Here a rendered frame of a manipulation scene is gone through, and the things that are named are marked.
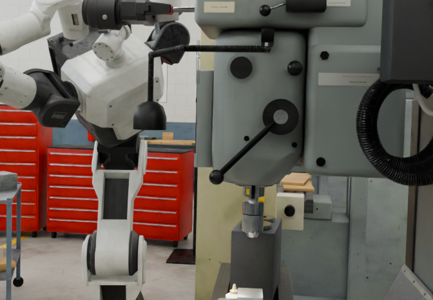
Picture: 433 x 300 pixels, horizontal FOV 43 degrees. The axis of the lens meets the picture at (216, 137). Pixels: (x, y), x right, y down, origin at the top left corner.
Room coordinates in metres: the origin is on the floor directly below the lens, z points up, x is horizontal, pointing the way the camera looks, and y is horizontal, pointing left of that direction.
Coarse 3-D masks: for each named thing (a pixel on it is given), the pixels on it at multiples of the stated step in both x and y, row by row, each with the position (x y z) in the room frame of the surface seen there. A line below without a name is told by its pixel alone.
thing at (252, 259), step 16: (240, 224) 1.56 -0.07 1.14; (272, 224) 1.62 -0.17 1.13; (240, 240) 1.51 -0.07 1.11; (256, 240) 1.50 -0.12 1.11; (272, 240) 1.50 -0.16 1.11; (240, 256) 1.51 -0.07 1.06; (256, 256) 1.50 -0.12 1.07; (272, 256) 1.50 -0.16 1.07; (240, 272) 1.51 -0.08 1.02; (256, 272) 1.50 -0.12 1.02; (272, 272) 1.50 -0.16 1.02; (272, 288) 1.50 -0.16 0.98
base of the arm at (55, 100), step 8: (24, 72) 1.53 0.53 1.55; (32, 72) 1.54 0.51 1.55; (48, 72) 1.58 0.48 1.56; (56, 80) 1.57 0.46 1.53; (56, 88) 1.57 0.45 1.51; (64, 88) 1.56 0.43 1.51; (64, 96) 1.55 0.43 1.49; (72, 96) 1.55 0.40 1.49; (48, 104) 1.47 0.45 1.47; (56, 104) 1.48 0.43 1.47; (64, 104) 1.50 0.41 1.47; (72, 104) 1.53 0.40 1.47; (80, 104) 1.55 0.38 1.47; (40, 112) 1.47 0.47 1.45; (48, 112) 1.48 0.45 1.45; (56, 112) 1.50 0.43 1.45; (64, 112) 1.53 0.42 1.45; (72, 112) 1.55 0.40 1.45; (40, 120) 1.49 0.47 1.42; (48, 120) 1.50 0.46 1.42; (56, 120) 1.53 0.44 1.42; (64, 120) 1.55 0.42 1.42
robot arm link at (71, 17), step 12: (84, 0) 1.37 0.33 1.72; (96, 0) 1.35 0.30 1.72; (60, 12) 1.37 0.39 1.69; (72, 12) 1.36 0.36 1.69; (84, 12) 1.36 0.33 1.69; (96, 12) 1.35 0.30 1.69; (72, 24) 1.38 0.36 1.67; (84, 24) 1.39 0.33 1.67; (96, 24) 1.37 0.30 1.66; (72, 36) 1.40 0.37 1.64; (84, 36) 1.42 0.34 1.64
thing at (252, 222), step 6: (246, 210) 1.19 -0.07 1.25; (252, 210) 1.18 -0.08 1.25; (258, 210) 1.18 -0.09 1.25; (246, 216) 1.19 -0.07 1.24; (252, 216) 1.18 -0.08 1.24; (258, 216) 1.18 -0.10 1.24; (246, 222) 1.19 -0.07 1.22; (252, 222) 1.18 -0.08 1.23; (258, 222) 1.18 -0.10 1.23; (246, 228) 1.19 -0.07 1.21; (252, 228) 1.18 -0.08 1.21; (258, 228) 1.19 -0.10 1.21
